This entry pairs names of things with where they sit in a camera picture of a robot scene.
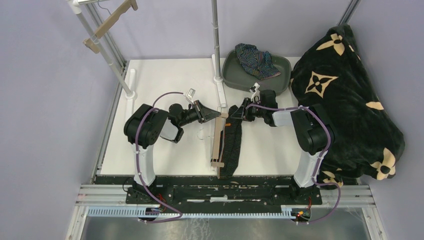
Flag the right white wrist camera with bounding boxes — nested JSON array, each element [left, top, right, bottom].
[[249, 82, 260, 102]]

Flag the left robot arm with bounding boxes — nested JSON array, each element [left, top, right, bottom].
[[123, 100, 222, 204]]

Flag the blue striped underwear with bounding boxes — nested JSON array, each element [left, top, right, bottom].
[[234, 43, 281, 80]]

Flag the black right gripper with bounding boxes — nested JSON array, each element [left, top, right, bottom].
[[230, 97, 266, 122]]

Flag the green plastic tray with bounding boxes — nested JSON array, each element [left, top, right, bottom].
[[221, 50, 292, 96]]

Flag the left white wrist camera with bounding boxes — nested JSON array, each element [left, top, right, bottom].
[[183, 88, 196, 105]]

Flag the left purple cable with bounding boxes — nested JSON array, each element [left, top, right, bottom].
[[134, 91, 184, 224]]

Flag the centre rack pole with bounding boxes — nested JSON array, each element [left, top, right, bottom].
[[211, 0, 222, 83]]

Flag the left hanging wooden hanger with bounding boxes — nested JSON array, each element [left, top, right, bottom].
[[83, 0, 138, 54]]

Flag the left rack pole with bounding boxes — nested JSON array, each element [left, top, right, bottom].
[[66, 0, 131, 94]]

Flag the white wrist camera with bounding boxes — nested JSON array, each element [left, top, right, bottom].
[[249, 82, 260, 102], [183, 88, 196, 105]]

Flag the white cable duct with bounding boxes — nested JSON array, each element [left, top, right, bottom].
[[87, 206, 295, 220]]

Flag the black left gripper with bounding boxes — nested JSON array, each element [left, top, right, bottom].
[[179, 99, 221, 127]]

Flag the rack pole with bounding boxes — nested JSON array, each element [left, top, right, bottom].
[[211, 0, 222, 83], [66, 0, 131, 94]]

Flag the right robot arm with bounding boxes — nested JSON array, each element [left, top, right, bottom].
[[229, 89, 336, 204]]

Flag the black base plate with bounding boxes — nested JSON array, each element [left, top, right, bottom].
[[94, 175, 323, 214]]

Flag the black floral blanket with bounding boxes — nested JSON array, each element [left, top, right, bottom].
[[291, 23, 405, 189]]

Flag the wooden clip hanger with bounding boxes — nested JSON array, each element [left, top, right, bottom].
[[196, 106, 229, 175]]

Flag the black striped underwear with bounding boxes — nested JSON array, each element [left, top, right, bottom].
[[218, 105, 243, 179]]

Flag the aluminium frame rails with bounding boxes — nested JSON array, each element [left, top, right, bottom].
[[65, 184, 387, 240]]

